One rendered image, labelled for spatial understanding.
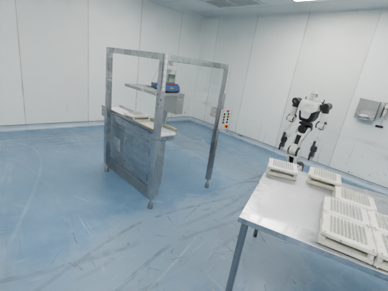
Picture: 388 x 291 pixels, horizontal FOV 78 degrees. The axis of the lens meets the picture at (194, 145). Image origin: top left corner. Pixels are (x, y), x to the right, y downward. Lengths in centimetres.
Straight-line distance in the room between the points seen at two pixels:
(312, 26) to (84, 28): 448
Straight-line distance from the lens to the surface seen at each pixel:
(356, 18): 546
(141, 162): 302
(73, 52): 568
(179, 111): 268
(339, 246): 151
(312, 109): 382
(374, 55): 526
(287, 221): 158
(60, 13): 564
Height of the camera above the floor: 162
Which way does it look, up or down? 18 degrees down
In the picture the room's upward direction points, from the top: 8 degrees clockwise
